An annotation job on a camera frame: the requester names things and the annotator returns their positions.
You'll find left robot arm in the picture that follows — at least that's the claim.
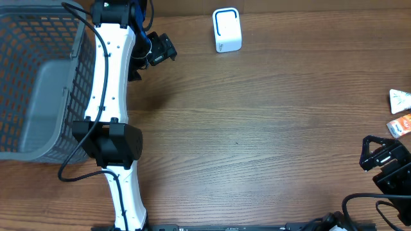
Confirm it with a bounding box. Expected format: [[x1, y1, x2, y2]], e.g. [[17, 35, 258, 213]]
[[72, 1, 177, 230]]

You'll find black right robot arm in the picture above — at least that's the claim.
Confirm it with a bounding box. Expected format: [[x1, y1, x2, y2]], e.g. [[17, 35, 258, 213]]
[[335, 135, 410, 230]]

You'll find orange tissue pack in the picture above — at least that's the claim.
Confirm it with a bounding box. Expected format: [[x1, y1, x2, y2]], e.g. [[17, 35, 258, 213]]
[[387, 114, 411, 139]]

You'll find white Pantene tube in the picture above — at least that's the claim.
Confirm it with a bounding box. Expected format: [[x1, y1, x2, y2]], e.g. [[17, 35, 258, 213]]
[[389, 89, 411, 114]]

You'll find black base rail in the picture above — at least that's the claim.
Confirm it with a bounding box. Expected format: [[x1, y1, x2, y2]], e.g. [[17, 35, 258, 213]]
[[91, 221, 378, 231]]

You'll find dark grey plastic basket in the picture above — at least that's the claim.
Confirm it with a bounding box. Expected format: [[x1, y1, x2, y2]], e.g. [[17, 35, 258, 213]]
[[1, 1, 95, 164]]

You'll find white barcode scanner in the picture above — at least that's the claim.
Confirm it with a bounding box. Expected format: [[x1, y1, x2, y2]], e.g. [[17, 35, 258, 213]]
[[212, 7, 242, 53]]

